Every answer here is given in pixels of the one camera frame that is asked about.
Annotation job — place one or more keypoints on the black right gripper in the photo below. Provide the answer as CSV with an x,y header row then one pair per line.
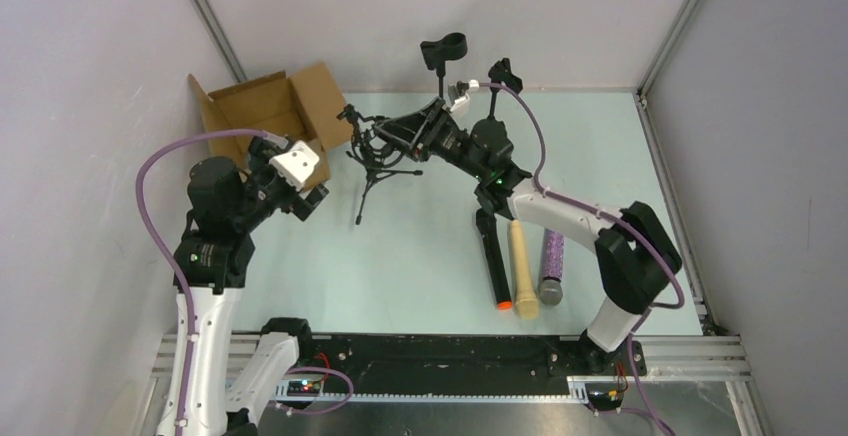
x,y
422,134

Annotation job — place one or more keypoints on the right base circuit board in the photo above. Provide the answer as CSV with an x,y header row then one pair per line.
x,y
600,402

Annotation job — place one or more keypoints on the base circuit board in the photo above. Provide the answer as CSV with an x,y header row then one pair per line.
x,y
600,402
303,388

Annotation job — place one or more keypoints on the purple glitter microphone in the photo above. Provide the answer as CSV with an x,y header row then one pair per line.
x,y
550,289

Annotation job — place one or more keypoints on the left base circuit board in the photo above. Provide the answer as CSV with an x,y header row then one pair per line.
x,y
303,388

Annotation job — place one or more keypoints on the black round-base clip stand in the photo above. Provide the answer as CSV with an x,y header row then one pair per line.
x,y
436,54

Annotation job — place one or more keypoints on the black tripod shock mount stand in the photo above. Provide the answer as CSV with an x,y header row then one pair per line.
x,y
379,163

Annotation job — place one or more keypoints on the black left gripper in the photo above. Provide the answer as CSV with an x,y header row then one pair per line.
x,y
303,201

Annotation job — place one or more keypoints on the beige microphone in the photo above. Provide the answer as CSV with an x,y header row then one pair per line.
x,y
525,302

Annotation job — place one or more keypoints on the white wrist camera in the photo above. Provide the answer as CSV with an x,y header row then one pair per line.
x,y
301,166
460,96

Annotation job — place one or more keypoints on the black round-base clamp stand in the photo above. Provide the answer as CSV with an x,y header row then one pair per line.
x,y
501,76

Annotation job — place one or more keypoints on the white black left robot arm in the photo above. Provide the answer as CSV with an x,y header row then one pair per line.
x,y
210,279

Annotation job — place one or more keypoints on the grey slotted cable duct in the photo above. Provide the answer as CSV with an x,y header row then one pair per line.
x,y
577,394

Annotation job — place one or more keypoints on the brown cardboard box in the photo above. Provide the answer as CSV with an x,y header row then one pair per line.
x,y
302,106

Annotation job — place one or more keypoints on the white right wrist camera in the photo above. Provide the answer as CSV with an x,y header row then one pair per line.
x,y
460,96

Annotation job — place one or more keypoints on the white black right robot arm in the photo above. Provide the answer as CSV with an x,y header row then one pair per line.
x,y
636,257

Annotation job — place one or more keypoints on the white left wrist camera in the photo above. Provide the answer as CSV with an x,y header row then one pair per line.
x,y
301,166

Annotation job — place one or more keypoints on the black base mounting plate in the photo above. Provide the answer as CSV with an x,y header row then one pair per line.
x,y
490,365

